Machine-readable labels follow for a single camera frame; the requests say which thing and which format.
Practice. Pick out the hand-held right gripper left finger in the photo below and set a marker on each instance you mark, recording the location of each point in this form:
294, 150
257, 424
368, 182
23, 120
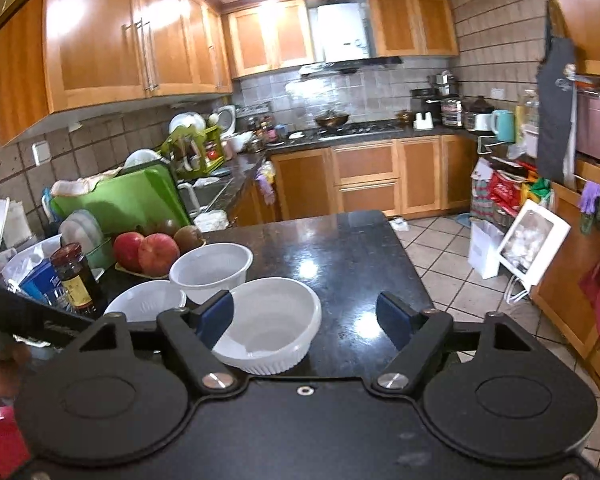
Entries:
217, 315

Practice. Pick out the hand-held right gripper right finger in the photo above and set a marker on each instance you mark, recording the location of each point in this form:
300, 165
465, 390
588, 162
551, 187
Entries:
395, 317

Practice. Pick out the white ribbed plastic bowl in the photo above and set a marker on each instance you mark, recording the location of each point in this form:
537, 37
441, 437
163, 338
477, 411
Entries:
210, 270
275, 320
140, 300

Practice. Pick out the blue tissue pack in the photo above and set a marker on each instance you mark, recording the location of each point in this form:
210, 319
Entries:
37, 280

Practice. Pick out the dark sauce jar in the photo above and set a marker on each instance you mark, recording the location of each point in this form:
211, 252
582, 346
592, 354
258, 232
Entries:
75, 280

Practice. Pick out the red apple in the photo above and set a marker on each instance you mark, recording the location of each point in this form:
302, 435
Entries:
127, 252
159, 255

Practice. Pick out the clear plastic lidded container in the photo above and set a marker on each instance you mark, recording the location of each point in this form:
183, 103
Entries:
80, 230

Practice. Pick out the white paper bag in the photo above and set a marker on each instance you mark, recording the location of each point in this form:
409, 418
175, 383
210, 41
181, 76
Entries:
482, 252

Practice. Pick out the steel faucet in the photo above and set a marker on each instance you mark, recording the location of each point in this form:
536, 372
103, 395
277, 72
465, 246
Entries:
187, 195

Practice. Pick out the cream cloth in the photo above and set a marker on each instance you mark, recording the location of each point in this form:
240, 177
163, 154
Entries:
80, 184

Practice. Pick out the lavender hanging cloth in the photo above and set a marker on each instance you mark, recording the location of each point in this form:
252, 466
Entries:
266, 182

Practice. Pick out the wooden base cabinet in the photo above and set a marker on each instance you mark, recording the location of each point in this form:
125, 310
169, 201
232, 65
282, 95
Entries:
420, 175

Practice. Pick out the green cutting board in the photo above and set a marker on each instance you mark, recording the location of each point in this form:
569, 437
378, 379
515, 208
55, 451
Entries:
130, 195

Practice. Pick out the white windowed gift box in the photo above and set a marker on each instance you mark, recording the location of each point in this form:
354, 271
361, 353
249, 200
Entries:
530, 240

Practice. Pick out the red shopping bag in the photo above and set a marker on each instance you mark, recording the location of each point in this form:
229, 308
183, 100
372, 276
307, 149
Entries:
507, 190

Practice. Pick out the wooden side cabinet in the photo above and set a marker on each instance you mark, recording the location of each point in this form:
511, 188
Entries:
565, 300

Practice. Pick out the green dish rack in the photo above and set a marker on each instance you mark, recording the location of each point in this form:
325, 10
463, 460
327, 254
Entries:
200, 132

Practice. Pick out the gas stove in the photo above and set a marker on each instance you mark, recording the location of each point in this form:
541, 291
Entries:
365, 130

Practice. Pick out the white dinner plate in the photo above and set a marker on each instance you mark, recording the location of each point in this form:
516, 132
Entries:
185, 124

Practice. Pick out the white knife holder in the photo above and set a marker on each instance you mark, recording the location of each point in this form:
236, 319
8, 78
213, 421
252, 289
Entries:
422, 122

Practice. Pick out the dark wok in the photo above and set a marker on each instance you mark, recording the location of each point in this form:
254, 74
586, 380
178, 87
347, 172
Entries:
331, 120

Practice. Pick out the black coffee machine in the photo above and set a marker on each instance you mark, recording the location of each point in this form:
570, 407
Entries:
430, 110

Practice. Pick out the glass storage jar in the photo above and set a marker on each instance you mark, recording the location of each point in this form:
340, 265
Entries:
452, 114

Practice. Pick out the small white appliance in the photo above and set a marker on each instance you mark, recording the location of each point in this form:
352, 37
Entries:
484, 122

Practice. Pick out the teal electric kettle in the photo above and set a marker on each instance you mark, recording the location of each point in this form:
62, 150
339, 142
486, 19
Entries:
503, 126

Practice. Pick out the dark clay cooker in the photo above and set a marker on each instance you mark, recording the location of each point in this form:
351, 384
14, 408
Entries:
478, 105

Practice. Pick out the purple rubber glove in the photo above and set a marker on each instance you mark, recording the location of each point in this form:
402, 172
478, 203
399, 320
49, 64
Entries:
590, 197

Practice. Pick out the steel pot stack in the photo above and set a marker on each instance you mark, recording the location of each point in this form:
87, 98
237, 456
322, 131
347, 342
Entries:
447, 82

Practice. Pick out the range hood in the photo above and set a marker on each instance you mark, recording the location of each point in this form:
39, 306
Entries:
350, 64

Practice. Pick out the dark apron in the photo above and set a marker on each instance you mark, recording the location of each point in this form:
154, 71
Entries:
555, 110

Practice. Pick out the white water heater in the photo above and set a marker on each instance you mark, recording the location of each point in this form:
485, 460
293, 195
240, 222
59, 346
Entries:
340, 30

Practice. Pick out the tall wooden cabinet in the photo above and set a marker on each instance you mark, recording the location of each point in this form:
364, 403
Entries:
590, 10

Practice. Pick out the white wall socket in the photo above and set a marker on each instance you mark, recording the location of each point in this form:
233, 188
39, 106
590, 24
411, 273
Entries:
40, 153

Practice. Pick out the long wooden wall cabinet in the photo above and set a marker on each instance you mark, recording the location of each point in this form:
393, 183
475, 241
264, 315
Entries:
105, 35

